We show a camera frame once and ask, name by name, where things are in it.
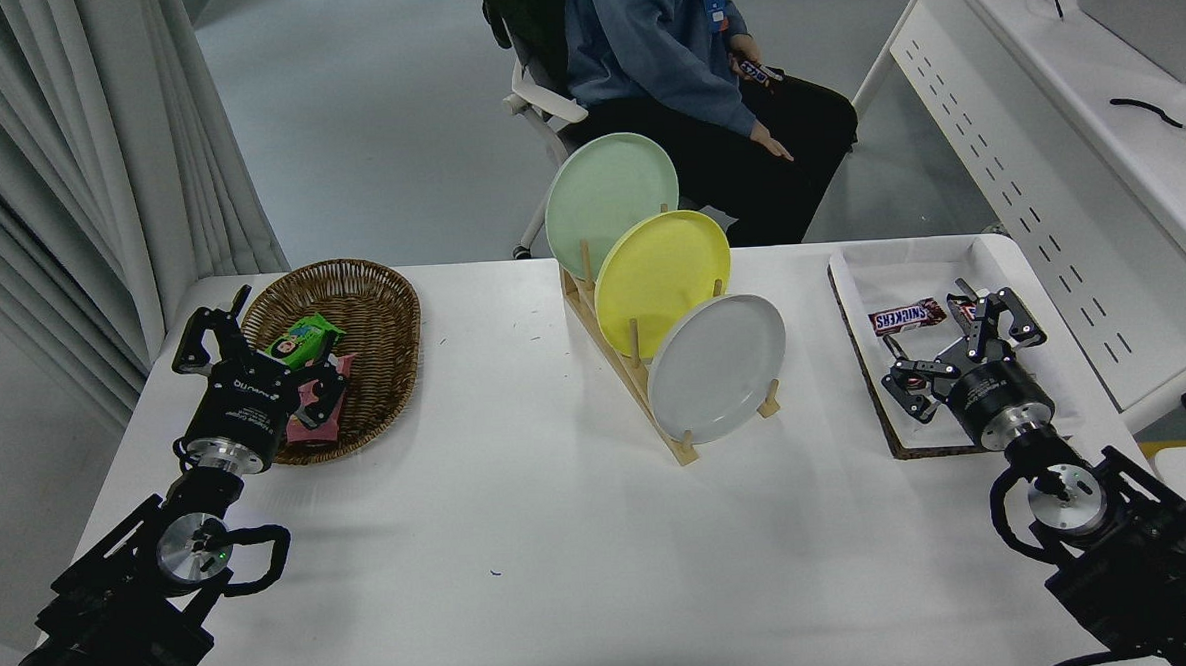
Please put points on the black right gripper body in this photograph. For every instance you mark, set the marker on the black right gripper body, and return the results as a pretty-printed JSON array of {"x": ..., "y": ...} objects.
[{"x": 991, "y": 391}]

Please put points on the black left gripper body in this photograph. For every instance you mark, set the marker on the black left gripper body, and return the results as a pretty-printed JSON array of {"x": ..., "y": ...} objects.
[{"x": 246, "y": 408}]

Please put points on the grey plate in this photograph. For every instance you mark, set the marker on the grey plate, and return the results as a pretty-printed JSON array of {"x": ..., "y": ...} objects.
[{"x": 717, "y": 370}]

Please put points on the small snack bar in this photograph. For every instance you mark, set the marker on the small snack bar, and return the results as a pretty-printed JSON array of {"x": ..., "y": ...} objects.
[{"x": 762, "y": 73}]

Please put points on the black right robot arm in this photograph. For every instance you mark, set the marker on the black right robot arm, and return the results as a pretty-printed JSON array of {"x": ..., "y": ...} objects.
[{"x": 1144, "y": 569}]

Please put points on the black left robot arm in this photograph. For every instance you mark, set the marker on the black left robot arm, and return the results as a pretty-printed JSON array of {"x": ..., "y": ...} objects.
[{"x": 115, "y": 614}]

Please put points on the wooden plate rack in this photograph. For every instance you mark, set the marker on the wooden plate rack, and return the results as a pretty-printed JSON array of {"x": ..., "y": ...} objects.
[{"x": 669, "y": 432}]

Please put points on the yellow plate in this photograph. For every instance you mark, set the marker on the yellow plate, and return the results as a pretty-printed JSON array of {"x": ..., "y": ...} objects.
[{"x": 656, "y": 275}]

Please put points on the pale green plate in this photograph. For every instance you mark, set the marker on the pale green plate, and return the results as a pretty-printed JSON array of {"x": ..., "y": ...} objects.
[{"x": 602, "y": 192}]

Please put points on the person's right hand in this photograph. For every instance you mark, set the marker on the person's right hand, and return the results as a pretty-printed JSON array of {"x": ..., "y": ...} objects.
[{"x": 772, "y": 143}]

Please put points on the person's left hand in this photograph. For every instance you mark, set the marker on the person's left hand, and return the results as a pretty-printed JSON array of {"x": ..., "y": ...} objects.
[{"x": 746, "y": 51}]

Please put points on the pink snack pack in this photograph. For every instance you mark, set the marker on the pink snack pack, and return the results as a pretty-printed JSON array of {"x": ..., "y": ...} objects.
[{"x": 339, "y": 369}]

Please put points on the green snack pack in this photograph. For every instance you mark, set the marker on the green snack pack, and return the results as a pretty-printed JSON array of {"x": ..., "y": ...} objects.
[{"x": 303, "y": 340}]

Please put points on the brown wicker basket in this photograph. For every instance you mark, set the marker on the brown wicker basket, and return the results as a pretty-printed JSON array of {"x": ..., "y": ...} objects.
[{"x": 377, "y": 312}]

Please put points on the white tray with cork base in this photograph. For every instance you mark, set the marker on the white tray with cork base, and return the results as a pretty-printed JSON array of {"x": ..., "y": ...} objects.
[{"x": 911, "y": 269}]

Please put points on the white perforated desk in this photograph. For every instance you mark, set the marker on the white perforated desk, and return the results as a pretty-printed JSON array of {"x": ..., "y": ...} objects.
[{"x": 1025, "y": 134}]

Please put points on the white curtain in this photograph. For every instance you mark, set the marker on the white curtain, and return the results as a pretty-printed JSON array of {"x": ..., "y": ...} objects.
[{"x": 74, "y": 145}]

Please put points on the white chair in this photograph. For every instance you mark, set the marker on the white chair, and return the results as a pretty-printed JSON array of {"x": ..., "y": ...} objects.
[{"x": 533, "y": 105}]

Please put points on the person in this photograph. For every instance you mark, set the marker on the person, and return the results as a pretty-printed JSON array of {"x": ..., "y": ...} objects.
[{"x": 641, "y": 51}]

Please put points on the dark jacket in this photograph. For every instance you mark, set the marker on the dark jacket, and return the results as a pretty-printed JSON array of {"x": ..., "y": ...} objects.
[{"x": 529, "y": 15}]

